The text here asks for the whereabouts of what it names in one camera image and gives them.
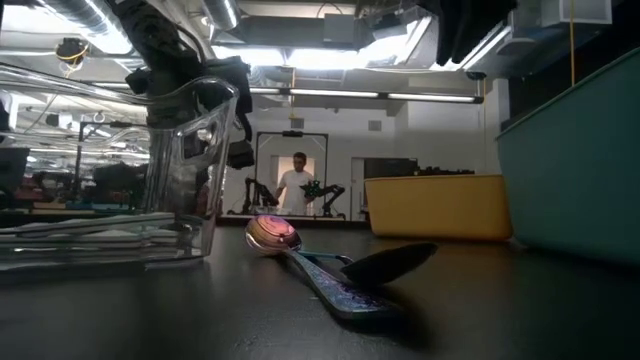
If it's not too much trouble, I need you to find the grey ceiling box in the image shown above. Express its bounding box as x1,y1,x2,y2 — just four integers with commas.
322,13,362,49

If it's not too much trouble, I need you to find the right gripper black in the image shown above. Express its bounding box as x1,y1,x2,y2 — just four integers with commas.
433,0,520,67

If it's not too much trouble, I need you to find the teal plastic bin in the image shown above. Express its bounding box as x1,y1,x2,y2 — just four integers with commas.
496,47,640,266

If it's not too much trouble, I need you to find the white ceiling box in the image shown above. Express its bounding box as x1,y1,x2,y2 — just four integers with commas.
542,0,614,26

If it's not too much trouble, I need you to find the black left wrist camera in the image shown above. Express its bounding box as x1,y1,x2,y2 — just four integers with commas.
226,139,256,170

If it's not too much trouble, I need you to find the black background stand frame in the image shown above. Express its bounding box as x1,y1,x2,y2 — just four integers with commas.
72,121,151,201

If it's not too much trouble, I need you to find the yellow plastic bin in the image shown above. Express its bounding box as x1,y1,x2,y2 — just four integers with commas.
363,173,515,243

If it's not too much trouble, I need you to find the black spoon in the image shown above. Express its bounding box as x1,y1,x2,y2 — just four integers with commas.
339,242,440,287

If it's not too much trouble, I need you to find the dark background monitor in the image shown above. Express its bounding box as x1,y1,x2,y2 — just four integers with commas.
0,147,30,196

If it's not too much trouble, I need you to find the yellow hanging cable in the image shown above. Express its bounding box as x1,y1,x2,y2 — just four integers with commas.
568,0,577,87

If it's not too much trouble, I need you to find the silver ventilation duct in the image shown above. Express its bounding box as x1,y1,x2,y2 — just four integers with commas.
37,0,151,76

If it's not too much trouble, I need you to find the clear plastic bin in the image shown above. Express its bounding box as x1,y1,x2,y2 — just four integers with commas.
0,62,240,269

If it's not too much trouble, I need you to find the person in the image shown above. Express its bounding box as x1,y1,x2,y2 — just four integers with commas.
273,152,316,217

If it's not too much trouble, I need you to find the round ceiling device yellow cable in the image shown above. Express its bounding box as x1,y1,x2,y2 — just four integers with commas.
53,37,91,66

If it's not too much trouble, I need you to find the long ceiling light strip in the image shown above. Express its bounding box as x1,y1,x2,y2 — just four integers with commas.
89,81,485,105

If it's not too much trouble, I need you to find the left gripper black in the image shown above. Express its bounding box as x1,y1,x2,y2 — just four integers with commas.
126,55,255,127

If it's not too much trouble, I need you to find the teal handled spoon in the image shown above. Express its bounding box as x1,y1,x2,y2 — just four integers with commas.
297,249,355,266

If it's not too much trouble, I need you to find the iridescent patterned spoon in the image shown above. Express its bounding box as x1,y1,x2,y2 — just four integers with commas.
244,214,401,321

